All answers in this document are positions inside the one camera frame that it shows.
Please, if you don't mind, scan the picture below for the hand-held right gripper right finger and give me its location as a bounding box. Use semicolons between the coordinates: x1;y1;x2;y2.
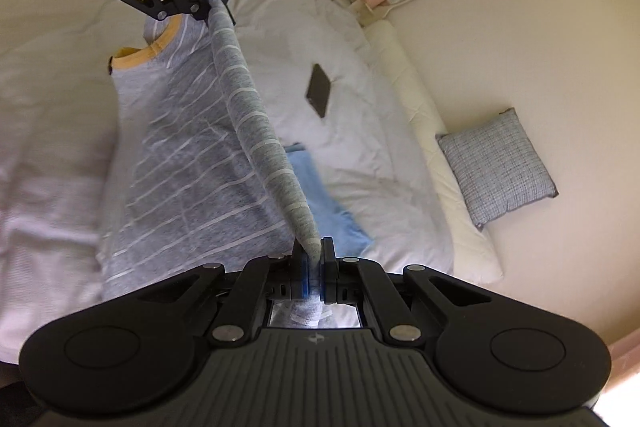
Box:
320;237;496;348

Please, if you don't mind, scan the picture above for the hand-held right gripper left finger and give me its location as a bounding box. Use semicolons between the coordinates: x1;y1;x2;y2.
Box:
132;241;312;347

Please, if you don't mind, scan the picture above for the grey striped shirt yellow collar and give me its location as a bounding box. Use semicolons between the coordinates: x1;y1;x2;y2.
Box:
97;0;333;328

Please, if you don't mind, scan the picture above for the light blue folded garment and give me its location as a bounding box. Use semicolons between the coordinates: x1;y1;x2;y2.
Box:
282;142;373;258

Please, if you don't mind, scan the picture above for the black phone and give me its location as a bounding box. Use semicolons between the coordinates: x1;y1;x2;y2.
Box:
306;63;334;119

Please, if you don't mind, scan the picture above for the cream mattress edge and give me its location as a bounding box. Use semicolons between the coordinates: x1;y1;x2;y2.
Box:
365;19;506;286

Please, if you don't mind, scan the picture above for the checkered grey pillow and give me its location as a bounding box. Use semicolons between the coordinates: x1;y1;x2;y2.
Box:
435;108;560;231

